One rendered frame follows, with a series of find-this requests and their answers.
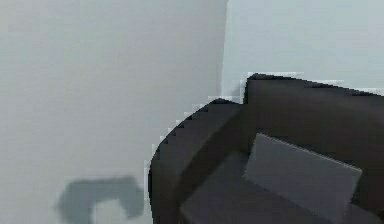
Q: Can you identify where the dark brown sofa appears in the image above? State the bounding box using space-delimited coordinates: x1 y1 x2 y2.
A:
147 73 384 224

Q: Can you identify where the grey laptop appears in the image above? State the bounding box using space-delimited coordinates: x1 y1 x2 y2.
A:
179 132 384 224

